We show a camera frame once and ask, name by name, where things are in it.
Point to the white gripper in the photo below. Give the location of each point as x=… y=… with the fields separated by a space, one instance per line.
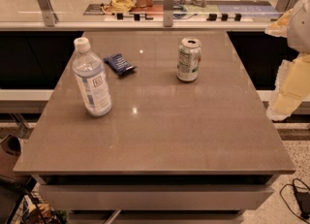
x=300 y=27

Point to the clear plastic water bottle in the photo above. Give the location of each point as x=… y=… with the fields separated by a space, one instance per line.
x=91 y=78

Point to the white green soda can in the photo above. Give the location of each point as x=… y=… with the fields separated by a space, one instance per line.
x=189 y=58

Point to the blue snack packet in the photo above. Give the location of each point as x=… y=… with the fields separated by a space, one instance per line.
x=119 y=64

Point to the brown bag on floor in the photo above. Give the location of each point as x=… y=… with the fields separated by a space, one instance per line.
x=10 y=150

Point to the middle metal glass bracket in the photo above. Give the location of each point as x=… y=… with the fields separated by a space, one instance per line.
x=168 y=13

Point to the black power adapter with cable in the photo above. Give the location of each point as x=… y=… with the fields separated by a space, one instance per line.
x=302 y=196

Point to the left metal glass bracket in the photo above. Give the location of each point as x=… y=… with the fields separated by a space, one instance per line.
x=49 y=16

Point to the wire basket with items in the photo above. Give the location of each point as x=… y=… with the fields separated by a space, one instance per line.
x=34 y=209

